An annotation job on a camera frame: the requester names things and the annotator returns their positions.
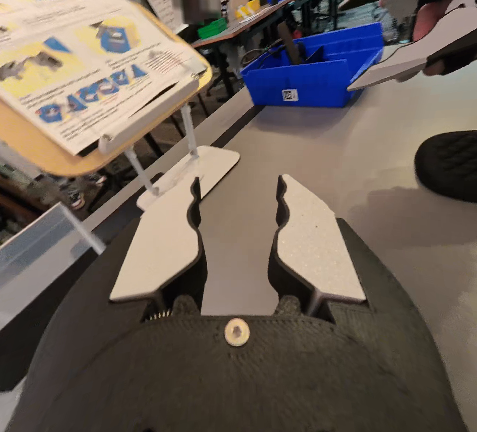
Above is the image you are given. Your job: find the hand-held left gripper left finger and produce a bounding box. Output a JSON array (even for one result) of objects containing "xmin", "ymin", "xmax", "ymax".
[{"xmin": 109, "ymin": 177, "xmax": 208, "ymax": 315}]

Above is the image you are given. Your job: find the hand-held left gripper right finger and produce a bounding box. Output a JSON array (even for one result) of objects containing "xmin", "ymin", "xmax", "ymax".
[{"xmin": 268, "ymin": 174, "xmax": 367, "ymax": 316}]

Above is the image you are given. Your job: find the slim dark grey usb hub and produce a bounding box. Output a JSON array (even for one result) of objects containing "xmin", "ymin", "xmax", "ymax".
[{"xmin": 278, "ymin": 22, "xmax": 306, "ymax": 65}]

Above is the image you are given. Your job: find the clear plastic bin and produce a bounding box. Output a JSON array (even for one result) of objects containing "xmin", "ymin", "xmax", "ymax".
[{"xmin": 0, "ymin": 202, "xmax": 107, "ymax": 291}]

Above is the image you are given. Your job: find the person's right hand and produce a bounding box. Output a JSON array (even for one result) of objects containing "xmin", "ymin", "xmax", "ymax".
[{"xmin": 413, "ymin": 3, "xmax": 446, "ymax": 77}]

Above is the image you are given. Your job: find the dark cloth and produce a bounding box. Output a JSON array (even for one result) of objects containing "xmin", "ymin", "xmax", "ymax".
[{"xmin": 414, "ymin": 131, "xmax": 477, "ymax": 203}]

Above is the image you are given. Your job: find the white board ledge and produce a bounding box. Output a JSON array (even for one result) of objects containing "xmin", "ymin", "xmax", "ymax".
[{"xmin": 98, "ymin": 74, "xmax": 202, "ymax": 156}]

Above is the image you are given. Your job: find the yellow box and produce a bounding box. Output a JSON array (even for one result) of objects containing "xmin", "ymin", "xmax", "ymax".
[{"xmin": 235, "ymin": 0, "xmax": 261, "ymax": 20}]

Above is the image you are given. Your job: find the long grey desk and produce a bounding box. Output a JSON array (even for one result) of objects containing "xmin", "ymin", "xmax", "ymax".
[{"xmin": 190, "ymin": 0, "xmax": 332, "ymax": 105}]

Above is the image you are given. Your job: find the green plastic bin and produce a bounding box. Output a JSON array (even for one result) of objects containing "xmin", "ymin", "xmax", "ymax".
[{"xmin": 198, "ymin": 18, "xmax": 228, "ymax": 40}]

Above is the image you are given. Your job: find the instruction sheet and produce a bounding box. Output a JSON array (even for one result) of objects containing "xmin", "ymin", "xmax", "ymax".
[{"xmin": 0, "ymin": 0, "xmax": 207, "ymax": 156}]

